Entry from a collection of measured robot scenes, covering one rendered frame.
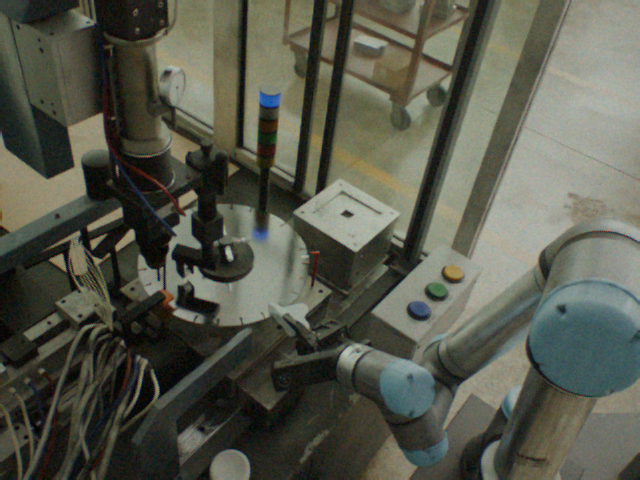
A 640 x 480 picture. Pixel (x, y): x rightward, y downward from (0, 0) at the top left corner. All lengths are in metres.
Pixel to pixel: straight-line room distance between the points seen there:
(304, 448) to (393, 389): 0.36
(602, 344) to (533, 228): 2.37
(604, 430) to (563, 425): 1.58
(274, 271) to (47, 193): 0.73
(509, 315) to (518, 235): 2.07
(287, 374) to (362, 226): 0.49
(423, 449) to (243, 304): 0.41
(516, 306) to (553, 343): 0.21
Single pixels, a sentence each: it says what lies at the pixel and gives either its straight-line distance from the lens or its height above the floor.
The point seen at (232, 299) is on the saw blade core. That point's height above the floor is 0.95.
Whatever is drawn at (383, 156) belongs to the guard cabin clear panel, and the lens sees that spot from 1.47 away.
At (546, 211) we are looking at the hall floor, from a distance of 3.20.
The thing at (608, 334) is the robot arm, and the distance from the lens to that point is 0.70.
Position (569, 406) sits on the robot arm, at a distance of 0.82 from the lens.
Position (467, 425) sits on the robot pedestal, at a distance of 1.33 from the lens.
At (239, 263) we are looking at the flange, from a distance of 1.21.
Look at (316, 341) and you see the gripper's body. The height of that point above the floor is 0.98.
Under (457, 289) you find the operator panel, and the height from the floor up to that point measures 0.90.
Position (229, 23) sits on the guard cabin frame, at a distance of 1.63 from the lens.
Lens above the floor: 1.83
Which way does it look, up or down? 43 degrees down
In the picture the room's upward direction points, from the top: 9 degrees clockwise
